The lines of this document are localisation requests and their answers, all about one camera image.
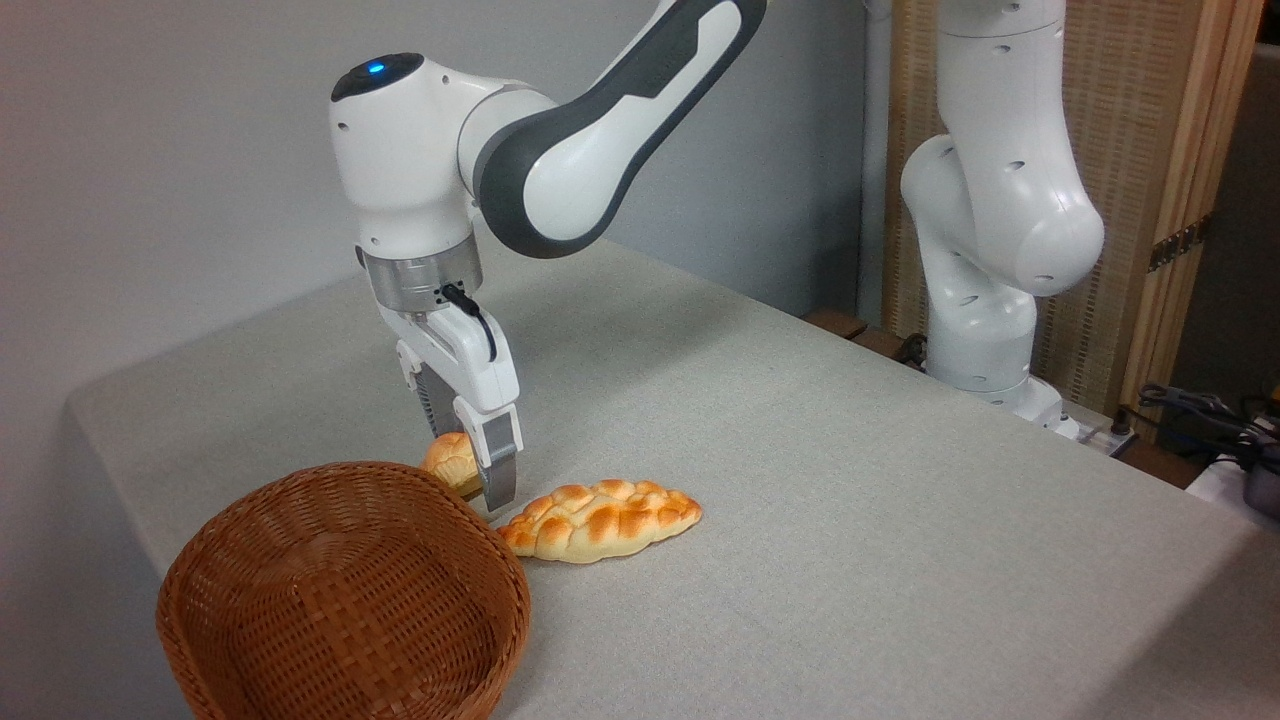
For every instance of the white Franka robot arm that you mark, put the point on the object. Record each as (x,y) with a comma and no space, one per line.
(600,150)

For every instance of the small round bread roll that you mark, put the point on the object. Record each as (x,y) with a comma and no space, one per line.
(450,462)

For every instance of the metal screen hinge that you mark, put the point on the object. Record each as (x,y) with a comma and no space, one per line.
(1180,243)

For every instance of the wooden rattan folding screen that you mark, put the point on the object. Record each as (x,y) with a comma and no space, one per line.
(1145,100)

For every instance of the brown wooden block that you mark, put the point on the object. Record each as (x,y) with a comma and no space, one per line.
(835,322)
(880,343)

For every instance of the brown woven wicker basket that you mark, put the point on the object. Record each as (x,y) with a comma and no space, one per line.
(340,600)

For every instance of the grey vertical pipe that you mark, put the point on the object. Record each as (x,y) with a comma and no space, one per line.
(874,150)

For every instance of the long braided bread loaf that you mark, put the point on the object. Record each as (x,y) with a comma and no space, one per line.
(600,520)

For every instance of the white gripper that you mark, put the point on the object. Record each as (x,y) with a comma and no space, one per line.
(475,365)

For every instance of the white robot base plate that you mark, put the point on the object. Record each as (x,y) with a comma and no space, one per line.
(1095,432)

